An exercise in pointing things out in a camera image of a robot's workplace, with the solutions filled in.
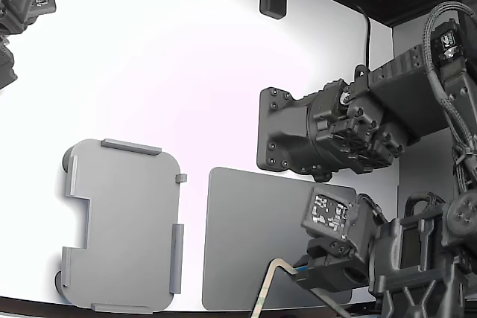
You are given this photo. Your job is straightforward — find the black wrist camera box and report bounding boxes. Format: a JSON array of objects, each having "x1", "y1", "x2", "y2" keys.
[{"x1": 300, "y1": 185, "x2": 376, "y2": 260}]

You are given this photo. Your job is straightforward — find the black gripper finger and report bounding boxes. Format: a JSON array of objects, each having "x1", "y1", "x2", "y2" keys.
[
  {"x1": 306, "y1": 237, "x2": 356, "y2": 260},
  {"x1": 295, "y1": 257, "x2": 370, "y2": 293}
]

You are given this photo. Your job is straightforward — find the grey frame holder plate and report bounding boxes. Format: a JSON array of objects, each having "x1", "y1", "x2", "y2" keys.
[{"x1": 54, "y1": 138, "x2": 189, "y2": 316}]

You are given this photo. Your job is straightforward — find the black power cable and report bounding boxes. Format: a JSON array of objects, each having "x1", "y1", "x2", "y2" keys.
[{"x1": 353, "y1": 2, "x2": 373, "y2": 70}]

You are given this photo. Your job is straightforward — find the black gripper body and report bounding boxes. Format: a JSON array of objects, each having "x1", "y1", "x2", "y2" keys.
[{"x1": 367, "y1": 212, "x2": 467, "y2": 318}]

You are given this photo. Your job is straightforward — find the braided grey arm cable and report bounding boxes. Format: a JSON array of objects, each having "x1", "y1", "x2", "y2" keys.
[{"x1": 422, "y1": 1, "x2": 477, "y2": 192}]

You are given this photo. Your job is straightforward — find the flat grey plate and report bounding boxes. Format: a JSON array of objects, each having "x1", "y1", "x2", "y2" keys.
[{"x1": 201, "y1": 166, "x2": 358, "y2": 311}]

